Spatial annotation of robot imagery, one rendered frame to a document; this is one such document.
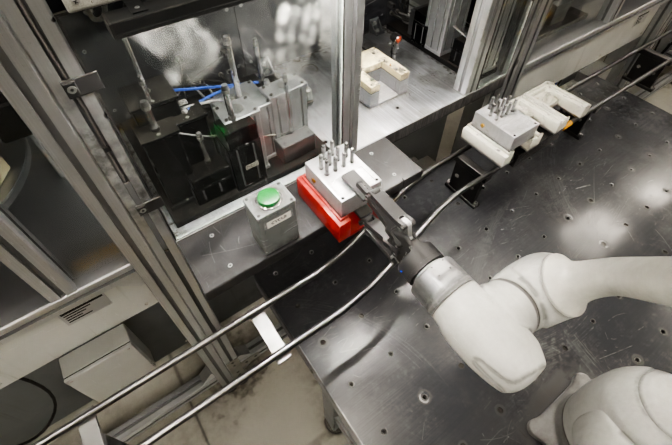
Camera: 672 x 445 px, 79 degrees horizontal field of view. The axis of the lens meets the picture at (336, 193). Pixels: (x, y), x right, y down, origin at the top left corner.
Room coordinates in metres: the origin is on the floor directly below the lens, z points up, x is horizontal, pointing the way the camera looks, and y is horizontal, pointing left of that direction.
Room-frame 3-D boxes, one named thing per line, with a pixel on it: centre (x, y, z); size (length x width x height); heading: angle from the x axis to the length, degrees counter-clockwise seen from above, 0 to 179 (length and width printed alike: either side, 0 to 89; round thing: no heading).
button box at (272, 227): (0.47, 0.13, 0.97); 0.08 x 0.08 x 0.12; 35
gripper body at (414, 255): (0.38, -0.13, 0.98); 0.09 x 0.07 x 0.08; 35
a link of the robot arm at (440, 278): (0.32, -0.17, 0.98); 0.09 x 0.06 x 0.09; 125
